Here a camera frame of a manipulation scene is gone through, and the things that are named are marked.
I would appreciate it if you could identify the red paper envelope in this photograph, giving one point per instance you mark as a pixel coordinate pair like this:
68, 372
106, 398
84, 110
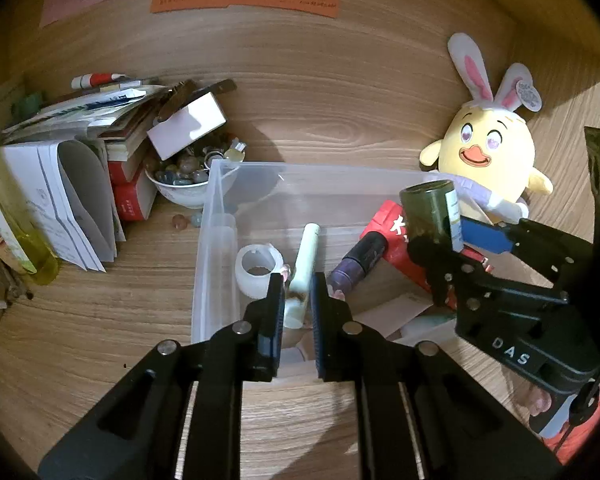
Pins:
380, 220

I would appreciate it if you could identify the beige sachet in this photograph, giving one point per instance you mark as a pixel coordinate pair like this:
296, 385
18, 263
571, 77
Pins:
0, 240

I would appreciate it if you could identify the small green box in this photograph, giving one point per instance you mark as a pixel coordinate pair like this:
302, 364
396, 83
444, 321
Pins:
27, 104

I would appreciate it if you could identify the clear plastic storage bin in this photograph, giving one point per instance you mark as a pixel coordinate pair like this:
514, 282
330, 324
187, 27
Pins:
220, 270

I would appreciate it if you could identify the red book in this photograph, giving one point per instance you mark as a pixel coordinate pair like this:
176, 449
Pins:
132, 200

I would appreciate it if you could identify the brown book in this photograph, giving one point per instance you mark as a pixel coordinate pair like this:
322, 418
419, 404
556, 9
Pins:
130, 147

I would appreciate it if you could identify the folded white paper sheets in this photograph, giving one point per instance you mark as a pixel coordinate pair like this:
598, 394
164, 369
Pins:
70, 195

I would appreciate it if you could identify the white cardboard box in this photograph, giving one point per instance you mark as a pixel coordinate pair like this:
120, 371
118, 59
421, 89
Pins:
185, 125

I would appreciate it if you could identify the yellow chick plush bunny ears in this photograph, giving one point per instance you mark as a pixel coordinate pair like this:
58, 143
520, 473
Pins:
485, 160

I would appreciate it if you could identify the pile of polished stones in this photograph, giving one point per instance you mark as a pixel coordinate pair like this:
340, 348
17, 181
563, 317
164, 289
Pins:
185, 167

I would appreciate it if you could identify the person's right hand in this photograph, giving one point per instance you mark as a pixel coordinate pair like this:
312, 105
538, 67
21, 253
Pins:
535, 402

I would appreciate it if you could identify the pale lip balm tube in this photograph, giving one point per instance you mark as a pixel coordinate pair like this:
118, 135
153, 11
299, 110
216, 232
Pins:
305, 255

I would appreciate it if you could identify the yellow-green plastic bottle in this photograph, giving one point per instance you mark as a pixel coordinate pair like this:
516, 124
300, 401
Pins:
30, 255

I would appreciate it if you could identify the red white marker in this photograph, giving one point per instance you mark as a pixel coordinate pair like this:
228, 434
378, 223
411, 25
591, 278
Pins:
97, 80

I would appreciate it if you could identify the white tape roll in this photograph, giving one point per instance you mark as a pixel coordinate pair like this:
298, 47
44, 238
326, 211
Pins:
245, 280

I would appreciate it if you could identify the white ceramic bowl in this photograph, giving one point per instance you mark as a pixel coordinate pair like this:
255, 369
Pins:
180, 196

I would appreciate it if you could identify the white eraser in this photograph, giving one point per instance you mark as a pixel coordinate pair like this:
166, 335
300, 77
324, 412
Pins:
425, 336

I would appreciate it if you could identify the dark green bottle white label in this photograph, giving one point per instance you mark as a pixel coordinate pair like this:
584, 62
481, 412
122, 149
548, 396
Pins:
425, 215

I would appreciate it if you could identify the brown loose stone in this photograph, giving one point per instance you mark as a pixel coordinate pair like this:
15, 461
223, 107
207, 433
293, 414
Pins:
180, 221

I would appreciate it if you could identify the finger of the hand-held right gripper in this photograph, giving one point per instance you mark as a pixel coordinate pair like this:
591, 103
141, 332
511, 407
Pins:
485, 235
442, 275

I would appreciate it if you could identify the stack of papers and booklets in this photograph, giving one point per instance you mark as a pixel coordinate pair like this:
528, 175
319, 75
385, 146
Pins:
80, 110

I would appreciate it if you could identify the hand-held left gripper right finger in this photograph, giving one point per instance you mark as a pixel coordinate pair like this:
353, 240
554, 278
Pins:
320, 325

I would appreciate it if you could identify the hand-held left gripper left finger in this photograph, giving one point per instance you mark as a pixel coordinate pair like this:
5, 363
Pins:
275, 320

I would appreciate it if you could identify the purple cosmetic bottle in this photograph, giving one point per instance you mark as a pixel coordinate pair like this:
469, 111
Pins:
360, 262

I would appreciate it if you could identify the beige card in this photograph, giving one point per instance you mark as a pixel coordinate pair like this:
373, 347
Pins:
395, 315

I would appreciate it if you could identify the pale green loose stone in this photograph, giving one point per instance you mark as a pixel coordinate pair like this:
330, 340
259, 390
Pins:
196, 220

